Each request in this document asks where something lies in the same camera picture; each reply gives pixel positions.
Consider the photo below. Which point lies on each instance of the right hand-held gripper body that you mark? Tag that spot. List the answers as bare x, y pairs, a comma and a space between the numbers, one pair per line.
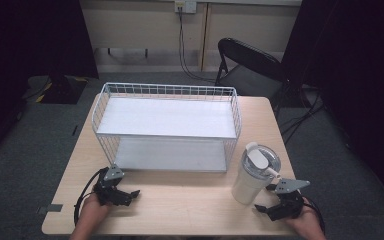
288, 205

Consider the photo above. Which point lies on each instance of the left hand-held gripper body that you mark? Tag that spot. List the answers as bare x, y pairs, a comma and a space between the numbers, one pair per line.
108, 191

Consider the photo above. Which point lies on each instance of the white tumbler cup with lid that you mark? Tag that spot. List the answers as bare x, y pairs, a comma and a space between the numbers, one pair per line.
251, 181

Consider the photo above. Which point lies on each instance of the person's right hand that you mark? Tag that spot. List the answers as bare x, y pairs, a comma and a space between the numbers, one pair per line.
305, 218

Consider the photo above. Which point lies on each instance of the person's left hand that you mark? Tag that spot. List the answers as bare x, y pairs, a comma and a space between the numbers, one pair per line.
93, 207

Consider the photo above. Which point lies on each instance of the grey floor tape strip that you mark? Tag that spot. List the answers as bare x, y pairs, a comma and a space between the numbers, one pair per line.
50, 208

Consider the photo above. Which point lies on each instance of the black stand base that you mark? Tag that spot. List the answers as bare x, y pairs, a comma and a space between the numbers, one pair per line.
60, 88

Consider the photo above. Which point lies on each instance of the black folding chair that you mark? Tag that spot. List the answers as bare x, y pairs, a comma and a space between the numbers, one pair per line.
250, 70

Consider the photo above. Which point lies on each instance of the black curtain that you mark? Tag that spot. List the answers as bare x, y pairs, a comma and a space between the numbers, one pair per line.
356, 66
26, 40

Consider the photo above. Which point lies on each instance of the white wall socket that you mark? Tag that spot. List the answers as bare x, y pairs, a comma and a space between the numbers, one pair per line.
185, 5

